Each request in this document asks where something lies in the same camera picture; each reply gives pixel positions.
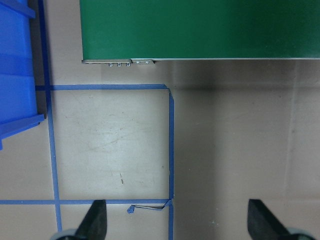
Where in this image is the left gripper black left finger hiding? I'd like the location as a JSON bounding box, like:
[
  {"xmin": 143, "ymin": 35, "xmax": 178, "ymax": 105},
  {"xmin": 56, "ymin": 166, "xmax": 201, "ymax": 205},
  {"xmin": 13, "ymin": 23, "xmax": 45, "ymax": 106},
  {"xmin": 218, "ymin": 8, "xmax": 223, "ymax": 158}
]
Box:
[{"xmin": 74, "ymin": 199, "xmax": 108, "ymax": 240}]

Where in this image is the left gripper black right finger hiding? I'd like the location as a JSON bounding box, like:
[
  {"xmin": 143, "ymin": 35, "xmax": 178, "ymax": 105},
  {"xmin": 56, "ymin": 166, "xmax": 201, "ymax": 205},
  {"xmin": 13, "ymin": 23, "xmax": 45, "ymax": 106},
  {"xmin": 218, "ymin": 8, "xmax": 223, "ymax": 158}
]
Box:
[{"xmin": 247, "ymin": 199, "xmax": 298, "ymax": 240}]

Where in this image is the blue plastic bin left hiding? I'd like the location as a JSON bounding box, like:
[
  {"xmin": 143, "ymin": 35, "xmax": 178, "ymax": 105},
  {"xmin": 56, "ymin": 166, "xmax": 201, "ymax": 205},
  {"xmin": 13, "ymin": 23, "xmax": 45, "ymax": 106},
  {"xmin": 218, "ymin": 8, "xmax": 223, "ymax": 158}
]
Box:
[{"xmin": 0, "ymin": 0, "xmax": 45, "ymax": 140}]

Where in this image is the green conveyor belt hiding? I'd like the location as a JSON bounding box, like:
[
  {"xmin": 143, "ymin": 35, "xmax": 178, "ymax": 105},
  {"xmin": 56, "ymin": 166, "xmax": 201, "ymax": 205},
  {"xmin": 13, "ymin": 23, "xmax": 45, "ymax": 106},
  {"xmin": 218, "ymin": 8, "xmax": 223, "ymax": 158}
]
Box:
[{"xmin": 79, "ymin": 0, "xmax": 320, "ymax": 63}]

